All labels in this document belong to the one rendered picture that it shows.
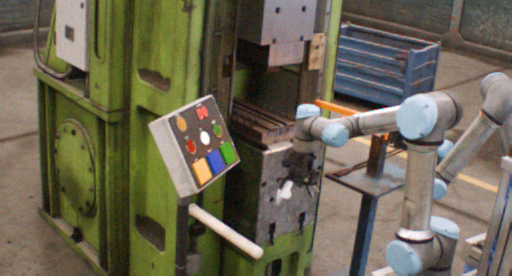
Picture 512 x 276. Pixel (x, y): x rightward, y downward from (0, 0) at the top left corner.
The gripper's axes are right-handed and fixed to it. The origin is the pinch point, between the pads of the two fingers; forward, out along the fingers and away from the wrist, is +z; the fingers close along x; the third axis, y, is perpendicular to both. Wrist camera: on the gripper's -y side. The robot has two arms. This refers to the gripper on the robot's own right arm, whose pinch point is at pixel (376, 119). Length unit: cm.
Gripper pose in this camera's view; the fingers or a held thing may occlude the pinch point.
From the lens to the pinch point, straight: 254.9
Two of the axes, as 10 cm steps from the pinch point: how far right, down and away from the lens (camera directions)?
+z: -6.6, -2.9, 6.9
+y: -0.5, 9.4, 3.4
